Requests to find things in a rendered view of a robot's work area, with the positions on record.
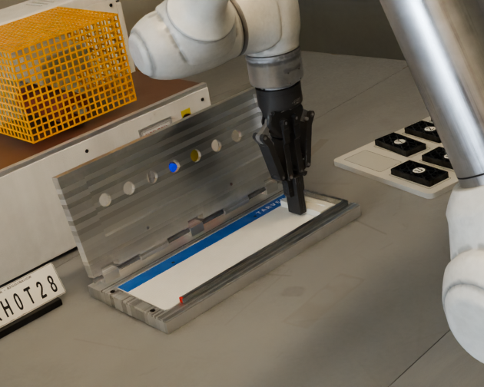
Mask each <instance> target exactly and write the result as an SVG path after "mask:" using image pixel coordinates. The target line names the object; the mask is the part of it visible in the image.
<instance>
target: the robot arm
mask: <svg viewBox="0 0 484 387"><path fill-rule="evenodd" d="M380 3H381V5H382V7H383V10H384V12H385V14H386V17H387V19H388V21H389V23H390V26H391V28H392V30H393V33H394V35H395V37H396V40H397V41H398V44H399V46H400V49H401V51H402V53H403V56H404V58H405V59H406V63H407V64H408V66H409V69H410V71H411V74H412V76H413V78H414V81H415V82H416V86H417V87H418V89H419V92H420V94H421V96H422V99H423V101H424V103H425V106H426V108H427V111H428V112H429V115H430V117H431V119H432V121H433V124H434V126H435V128H436V131H437V133H438V135H439V138H440V140H441V142H442V144H443V146H444V149H445V151H446V154H447V156H448V158H449V161H450V163H451V165H452V167H453V170H454V171H455V174H456V176H457V179H458V181H459V182H458V183H457V184H456V185H455V186H454V188H453V190H452V193H451V195H450V198H449V202H448V205H447V209H446V218H447V220H448V224H449V244H450V258H451V261H450V262H449V264H448V265H447V267H446V269H445V273H444V277H443V309H444V312H445V314H446V318H447V322H448V324H449V328H450V329H451V331H452V333H453V335H454V336H455V338H456V340H457V341H458V342H459V344H460V345H461V346H462V347H463V348H464V349H465V350H466V351H467V352H468V353H469V354H470V355H471V356H473V357H474V358H475V359H477V360H479V361H480V362H482V363H484V0H380ZM299 37H300V9H299V3H298V0H164V1H163V2H162V3H161V4H159V5H158V6H157V7H156V9H155V11H153V12H150V13H148V14H146V15H145V16H144V17H143V18H142V19H140V20H139V21H138V22H137V23H136V25H135V26H134V27H133V28H132V29H131V33H130V37H129V39H128V47H129V51H130V53H131V57H132V59H133V61H134V63H135V65H136V66H137V67H138V69H139V70H140V71H141V72H142V73H143V74H146V75H148V76H149V77H150V78H153V79H158V80H173V79H179V78H186V77H189V76H191V75H194V74H199V73H201V72H204V71H207V70H210V69H212V68H216V67H217V66H219V65H222V64H224V63H225V62H227V61H229V60H230V59H232V58H236V57H238V56H241V55H245V59H246V62H247V70H248V74H249V79H250V84H251V85H252V86H254V87H255V90H256V95H257V103H258V107H259V109H260V110H261V112H262V120H261V124H262V125H263V126H262V128H261V129H260V131H259V132H258V133H256V132H255V133H253V136H252V138H253V139H254V140H255V141H256V142H257V143H258V145H259V147H260V150H261V153H262V155H263V157H264V160H265V163H266V165H267V168H268V170H269V172H270V175H271V178H272V179H275V180H280V181H282V184H283V193H284V195H285V197H287V206H288V210H289V212H291V213H295V214H299V215H301V214H303V213H305V212H306V211H307V209H306V204H305V199H304V193H303V191H304V182H303V176H306V175H307V171H305V168H306V167H310V162H311V137H312V123H313V118H314V115H315V113H314V111H310V110H306V109H303V105H302V104H301V102H302V101H303V95H302V89H301V83H300V80H301V78H302V77H303V65H302V59H301V53H300V52H301V50H300V41H299ZM269 133H270V135H269ZM272 141H273V142H272ZM303 158H304V160H303Z"/></svg>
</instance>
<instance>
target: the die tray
mask: <svg viewBox="0 0 484 387"><path fill-rule="evenodd" d="M421 121H427V122H430V123H433V122H432V121H431V117H430V116H429V117H427V118H425V119H422V120H421ZM395 133H398V134H401V135H403V136H406V137H409V138H412V139H414V140H417V141H420V142H423V143H425V144H426V149H425V150H422V151H420V152H418V153H416V154H413V155H410V156H408V157H405V156H403V155H400V154H397V153H395V152H392V151H390V150H387V149H384V148H382V147H379V146H376V145H375V141H373V142H371V143H369V144H367V145H364V146H362V147H360V148H357V149H356V150H353V151H351V152H349V153H347V154H344V155H342V156H340V157H338V158H336V159H334V165H335V166H336V167H340V168H343V169H344V170H348V171H351V172H354V173H355V174H359V175H362V176H364V177H368V178H370V179H373V180H377V181H379V182H381V183H384V184H388V185H390V186H392V187H396V188H399V189H401V190H404V191H407V192H410V193H412V194H415V195H418V196H421V197H424V198H426V199H433V198H435V197H438V196H439V195H441V194H444V193H445V192H447V191H449V190H451V189H453V188H454V186H455V185H456V184H457V183H458V182H459V181H458V179H457V176H456V174H455V171H454V170H452V169H449V168H446V167H441V166H439V165H435V164H431V163H427V162H425V161H422V155H423V154H425V153H427V152H429V151H431V150H433V149H435V148H437V147H444V146H443V144H442V143H436V142H434V141H429V140H427V139H423V138H421V137H416V136H413V135H410V134H405V129H404V128H402V129H400V130H398V131H396V132H395ZM408 160H413V161H415V162H418V163H421V164H425V165H428V166H431V167H435V168H438V169H440V170H445V171H448V173H449V178H447V179H445V180H443V181H441V182H439V183H437V184H435V185H433V186H431V187H427V186H424V185H422V184H418V183H415V182H412V181H410V180H406V179H403V178H401V177H397V176H394V175H392V174H391V168H393V167H395V166H397V165H400V164H402V163H404V162H406V161H408Z"/></svg>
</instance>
